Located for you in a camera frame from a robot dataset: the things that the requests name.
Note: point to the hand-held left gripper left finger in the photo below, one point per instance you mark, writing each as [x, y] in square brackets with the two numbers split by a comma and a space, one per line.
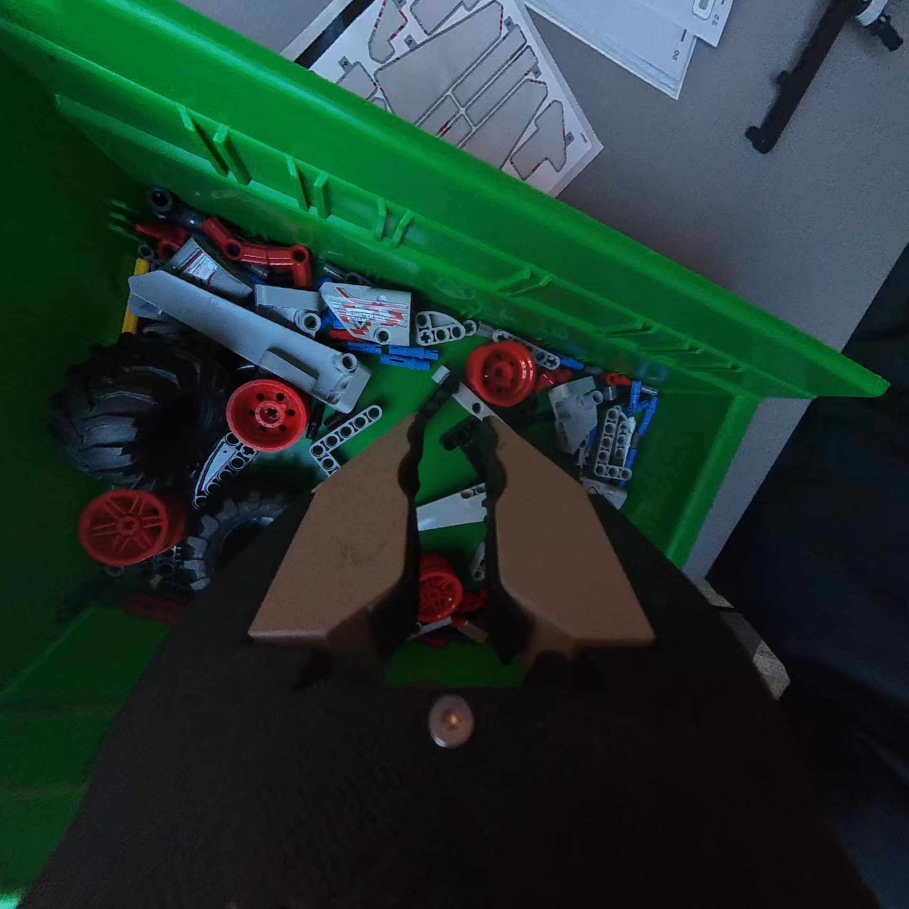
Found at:
[341, 554]

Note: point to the partly built lego model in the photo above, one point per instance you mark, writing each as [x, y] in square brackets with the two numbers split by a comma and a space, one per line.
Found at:
[802, 78]

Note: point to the black lego tire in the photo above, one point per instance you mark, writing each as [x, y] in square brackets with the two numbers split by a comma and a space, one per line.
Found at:
[135, 412]
[213, 547]

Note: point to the red lego wheel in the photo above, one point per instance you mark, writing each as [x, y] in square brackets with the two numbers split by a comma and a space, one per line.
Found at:
[128, 525]
[437, 586]
[268, 414]
[501, 373]

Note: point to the lego sticker sheet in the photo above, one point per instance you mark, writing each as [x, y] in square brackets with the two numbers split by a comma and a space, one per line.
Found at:
[483, 106]

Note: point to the lego instruction booklet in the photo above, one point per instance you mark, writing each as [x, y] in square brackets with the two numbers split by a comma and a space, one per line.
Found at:
[625, 35]

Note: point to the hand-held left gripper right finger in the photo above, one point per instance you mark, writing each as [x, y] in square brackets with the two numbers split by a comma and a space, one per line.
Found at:
[561, 561]

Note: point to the green plastic bin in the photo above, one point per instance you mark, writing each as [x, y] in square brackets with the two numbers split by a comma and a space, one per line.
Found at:
[426, 234]

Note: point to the person's leg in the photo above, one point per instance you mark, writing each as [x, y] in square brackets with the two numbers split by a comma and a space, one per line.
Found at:
[838, 497]

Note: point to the pile of small lego pieces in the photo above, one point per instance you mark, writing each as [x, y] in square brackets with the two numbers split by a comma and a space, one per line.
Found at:
[611, 440]

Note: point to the black lego beam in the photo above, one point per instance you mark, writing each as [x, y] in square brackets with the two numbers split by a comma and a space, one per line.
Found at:
[461, 434]
[440, 394]

